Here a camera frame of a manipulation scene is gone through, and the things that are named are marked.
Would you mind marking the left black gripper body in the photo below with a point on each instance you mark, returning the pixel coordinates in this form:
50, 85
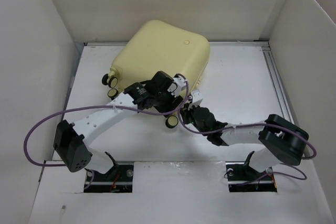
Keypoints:
166, 102

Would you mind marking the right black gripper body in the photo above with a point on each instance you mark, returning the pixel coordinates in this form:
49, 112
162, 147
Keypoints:
189, 117

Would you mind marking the yellow suitcase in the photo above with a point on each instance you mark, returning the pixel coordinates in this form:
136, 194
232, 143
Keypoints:
158, 46

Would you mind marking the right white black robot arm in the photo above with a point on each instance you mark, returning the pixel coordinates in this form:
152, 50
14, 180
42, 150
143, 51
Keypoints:
225, 134

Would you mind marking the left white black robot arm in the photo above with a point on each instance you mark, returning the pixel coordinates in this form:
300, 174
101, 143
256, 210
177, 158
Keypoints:
72, 140

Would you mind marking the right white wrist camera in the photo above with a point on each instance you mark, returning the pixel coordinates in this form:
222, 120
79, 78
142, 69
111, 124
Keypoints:
197, 98

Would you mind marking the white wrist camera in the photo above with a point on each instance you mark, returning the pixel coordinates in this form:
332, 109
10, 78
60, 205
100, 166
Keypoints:
177, 86
197, 98

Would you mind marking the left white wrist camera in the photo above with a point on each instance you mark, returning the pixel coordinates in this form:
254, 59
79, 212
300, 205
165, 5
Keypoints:
177, 86

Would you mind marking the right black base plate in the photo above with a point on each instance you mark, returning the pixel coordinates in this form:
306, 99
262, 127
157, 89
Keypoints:
243, 179

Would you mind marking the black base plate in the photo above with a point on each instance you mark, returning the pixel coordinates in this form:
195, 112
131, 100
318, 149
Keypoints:
243, 179
122, 182

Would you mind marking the aluminium rail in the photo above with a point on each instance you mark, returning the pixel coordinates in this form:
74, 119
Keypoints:
281, 90

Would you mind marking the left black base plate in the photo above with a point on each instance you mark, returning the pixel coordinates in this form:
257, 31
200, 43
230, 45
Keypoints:
122, 182

